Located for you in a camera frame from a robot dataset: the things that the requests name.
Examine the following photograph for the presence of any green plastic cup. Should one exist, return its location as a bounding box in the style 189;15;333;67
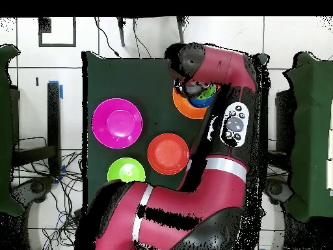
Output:
196;83;217;100

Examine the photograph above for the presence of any dark green table cloth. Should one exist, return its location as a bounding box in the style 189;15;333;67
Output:
81;50;270;217

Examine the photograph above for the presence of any green plastic bowl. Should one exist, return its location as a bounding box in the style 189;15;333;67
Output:
107;157;146;183

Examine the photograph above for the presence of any black cable with plug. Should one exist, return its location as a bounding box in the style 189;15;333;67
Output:
94;16;122;59

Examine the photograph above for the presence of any neighbouring green table cloth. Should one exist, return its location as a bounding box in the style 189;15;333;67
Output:
283;51;333;222
0;44;25;217

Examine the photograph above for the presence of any red-orange plastic bowl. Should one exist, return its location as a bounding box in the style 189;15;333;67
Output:
147;133;190;176

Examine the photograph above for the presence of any large orange plastic bowl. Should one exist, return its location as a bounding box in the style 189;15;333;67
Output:
172;83;222;120

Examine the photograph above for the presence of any blue tape strip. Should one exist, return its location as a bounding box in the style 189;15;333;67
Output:
47;79;64;100

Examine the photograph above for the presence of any large pink plastic bowl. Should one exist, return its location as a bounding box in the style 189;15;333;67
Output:
91;98;144;150

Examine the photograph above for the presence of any black metal stand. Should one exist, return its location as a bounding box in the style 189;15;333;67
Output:
261;88;295;170
11;81;62;178

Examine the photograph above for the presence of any tangle of black cables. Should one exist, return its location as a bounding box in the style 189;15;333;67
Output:
12;150;84;250

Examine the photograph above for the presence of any black tripod leg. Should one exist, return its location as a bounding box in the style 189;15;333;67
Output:
176;16;189;44
116;16;127;48

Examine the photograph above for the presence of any small blue plastic bowl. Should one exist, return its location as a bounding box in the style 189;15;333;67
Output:
188;94;216;109

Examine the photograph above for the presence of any black square floor frame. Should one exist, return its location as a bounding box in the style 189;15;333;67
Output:
38;16;77;48

